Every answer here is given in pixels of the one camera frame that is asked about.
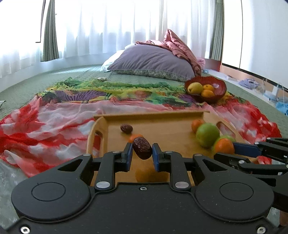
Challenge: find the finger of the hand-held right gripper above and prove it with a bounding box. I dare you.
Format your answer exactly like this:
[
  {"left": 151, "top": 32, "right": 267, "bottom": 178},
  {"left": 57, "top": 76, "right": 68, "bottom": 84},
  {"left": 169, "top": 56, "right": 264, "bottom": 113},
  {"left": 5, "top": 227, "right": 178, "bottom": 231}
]
[
  {"left": 232, "top": 137, "right": 288, "bottom": 163},
  {"left": 214, "top": 152, "right": 288, "bottom": 188}
]

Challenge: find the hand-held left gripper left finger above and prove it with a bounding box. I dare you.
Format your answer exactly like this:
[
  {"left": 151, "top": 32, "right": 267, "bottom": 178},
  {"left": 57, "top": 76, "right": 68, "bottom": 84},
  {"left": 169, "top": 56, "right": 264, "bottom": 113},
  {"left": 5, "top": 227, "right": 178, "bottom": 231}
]
[{"left": 57, "top": 142, "right": 134, "bottom": 192}]

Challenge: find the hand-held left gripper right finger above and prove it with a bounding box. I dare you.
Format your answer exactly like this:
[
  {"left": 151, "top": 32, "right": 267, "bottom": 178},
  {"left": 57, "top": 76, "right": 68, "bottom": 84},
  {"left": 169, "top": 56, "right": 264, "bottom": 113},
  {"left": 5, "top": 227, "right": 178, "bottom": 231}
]
[{"left": 152, "top": 142, "right": 228, "bottom": 192}]

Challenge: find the red date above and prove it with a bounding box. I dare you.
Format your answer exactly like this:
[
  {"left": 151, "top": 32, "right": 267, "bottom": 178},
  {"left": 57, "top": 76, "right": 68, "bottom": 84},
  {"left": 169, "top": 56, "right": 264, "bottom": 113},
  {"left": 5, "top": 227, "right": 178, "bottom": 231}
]
[
  {"left": 120, "top": 124, "right": 134, "bottom": 134},
  {"left": 132, "top": 138, "right": 152, "bottom": 160}
]

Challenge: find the small mandarin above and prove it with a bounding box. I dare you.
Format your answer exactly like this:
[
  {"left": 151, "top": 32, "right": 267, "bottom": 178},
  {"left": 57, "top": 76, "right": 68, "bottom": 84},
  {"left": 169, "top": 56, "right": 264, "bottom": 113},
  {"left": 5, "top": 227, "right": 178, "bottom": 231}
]
[{"left": 128, "top": 134, "right": 144, "bottom": 143}]

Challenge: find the green apple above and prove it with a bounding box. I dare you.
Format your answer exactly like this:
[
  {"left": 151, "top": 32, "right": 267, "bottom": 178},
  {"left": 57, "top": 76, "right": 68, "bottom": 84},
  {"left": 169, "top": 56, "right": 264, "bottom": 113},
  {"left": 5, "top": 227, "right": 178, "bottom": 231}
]
[
  {"left": 211, "top": 135, "right": 236, "bottom": 149},
  {"left": 196, "top": 123, "right": 220, "bottom": 148}
]

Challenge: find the wooden tray with handles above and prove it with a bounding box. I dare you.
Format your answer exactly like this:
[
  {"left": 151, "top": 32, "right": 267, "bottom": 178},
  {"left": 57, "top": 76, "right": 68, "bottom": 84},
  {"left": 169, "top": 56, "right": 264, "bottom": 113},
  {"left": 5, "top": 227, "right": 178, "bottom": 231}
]
[{"left": 87, "top": 110, "right": 259, "bottom": 187}]

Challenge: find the large orange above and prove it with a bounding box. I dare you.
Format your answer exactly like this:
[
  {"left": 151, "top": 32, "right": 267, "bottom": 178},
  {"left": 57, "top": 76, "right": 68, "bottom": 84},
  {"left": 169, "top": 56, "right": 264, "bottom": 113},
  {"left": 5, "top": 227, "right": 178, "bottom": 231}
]
[{"left": 191, "top": 119, "right": 204, "bottom": 133}]

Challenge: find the blue plastic bag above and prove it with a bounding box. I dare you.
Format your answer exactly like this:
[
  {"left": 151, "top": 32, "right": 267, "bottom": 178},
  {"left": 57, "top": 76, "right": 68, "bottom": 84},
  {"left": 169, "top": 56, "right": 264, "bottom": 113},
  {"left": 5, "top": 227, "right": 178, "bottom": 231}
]
[{"left": 276, "top": 101, "right": 288, "bottom": 116}]

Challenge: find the red glass bowl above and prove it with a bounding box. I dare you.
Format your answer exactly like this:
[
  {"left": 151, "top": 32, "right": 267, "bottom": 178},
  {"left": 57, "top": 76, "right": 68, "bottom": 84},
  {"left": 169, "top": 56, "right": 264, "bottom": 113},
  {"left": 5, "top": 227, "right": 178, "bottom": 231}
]
[{"left": 184, "top": 76, "right": 227, "bottom": 104}]

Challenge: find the colourful printed scarf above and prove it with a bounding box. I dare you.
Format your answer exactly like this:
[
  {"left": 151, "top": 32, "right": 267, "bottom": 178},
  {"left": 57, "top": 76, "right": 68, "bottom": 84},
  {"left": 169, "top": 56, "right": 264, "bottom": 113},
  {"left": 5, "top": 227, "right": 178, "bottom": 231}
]
[{"left": 36, "top": 78, "right": 239, "bottom": 111}]

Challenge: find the yellow pear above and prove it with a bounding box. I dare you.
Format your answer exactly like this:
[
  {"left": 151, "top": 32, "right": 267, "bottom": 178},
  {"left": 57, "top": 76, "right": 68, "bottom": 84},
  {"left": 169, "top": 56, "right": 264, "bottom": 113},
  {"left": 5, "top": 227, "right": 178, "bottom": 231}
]
[{"left": 188, "top": 82, "right": 203, "bottom": 94}]

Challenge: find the red and white scarf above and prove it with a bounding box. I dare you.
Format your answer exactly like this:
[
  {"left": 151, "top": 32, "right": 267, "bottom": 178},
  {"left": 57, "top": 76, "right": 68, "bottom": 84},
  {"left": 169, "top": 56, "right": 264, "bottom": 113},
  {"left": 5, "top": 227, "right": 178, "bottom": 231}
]
[{"left": 0, "top": 96, "right": 283, "bottom": 178}]

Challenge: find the brown wooden bedside cabinet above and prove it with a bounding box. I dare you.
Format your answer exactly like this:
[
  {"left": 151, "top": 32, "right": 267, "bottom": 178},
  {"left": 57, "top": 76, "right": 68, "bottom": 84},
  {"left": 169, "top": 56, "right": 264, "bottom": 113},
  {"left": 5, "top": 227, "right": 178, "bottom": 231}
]
[{"left": 204, "top": 58, "right": 222, "bottom": 72}]

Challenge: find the purple pillow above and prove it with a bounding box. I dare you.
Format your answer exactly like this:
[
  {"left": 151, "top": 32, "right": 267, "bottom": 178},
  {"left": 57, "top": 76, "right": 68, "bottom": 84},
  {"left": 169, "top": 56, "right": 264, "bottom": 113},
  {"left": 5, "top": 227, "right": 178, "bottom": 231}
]
[{"left": 107, "top": 44, "right": 196, "bottom": 82}]

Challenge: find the white pillow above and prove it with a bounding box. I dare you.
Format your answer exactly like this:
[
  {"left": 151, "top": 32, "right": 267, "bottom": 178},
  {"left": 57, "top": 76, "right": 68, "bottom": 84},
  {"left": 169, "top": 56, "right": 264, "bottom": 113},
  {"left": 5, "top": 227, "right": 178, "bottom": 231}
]
[{"left": 101, "top": 44, "right": 135, "bottom": 72}]

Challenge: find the green quilted bedspread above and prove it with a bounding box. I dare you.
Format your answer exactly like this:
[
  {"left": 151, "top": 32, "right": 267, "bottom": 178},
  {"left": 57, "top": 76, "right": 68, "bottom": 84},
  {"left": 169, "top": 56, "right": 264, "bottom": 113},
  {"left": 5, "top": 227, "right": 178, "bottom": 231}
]
[{"left": 0, "top": 64, "right": 288, "bottom": 140}]

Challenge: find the pink blanket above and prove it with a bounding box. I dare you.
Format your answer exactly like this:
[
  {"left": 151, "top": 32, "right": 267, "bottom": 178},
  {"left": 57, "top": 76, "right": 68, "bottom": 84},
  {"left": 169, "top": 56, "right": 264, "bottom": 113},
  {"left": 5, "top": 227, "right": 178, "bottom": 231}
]
[{"left": 136, "top": 29, "right": 206, "bottom": 77}]

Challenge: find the white snowflake tulle cloth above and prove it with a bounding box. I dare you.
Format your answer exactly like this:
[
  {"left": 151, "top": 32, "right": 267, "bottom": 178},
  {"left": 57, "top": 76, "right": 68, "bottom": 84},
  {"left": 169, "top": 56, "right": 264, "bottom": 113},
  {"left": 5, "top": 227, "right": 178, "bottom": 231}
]
[{"left": 0, "top": 155, "right": 30, "bottom": 223}]

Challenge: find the green curtain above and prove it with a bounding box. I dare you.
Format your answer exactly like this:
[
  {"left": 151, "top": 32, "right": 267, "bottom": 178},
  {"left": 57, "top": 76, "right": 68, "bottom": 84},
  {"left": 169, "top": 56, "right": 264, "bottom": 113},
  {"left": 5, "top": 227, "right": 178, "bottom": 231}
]
[
  {"left": 40, "top": 0, "right": 59, "bottom": 62},
  {"left": 209, "top": 0, "right": 224, "bottom": 61}
]

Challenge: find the white sheer curtain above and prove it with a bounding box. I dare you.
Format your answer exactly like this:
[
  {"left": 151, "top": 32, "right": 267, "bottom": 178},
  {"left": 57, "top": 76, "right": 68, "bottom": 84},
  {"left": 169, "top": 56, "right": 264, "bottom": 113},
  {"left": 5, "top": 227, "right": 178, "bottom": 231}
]
[{"left": 0, "top": 0, "right": 216, "bottom": 78}]

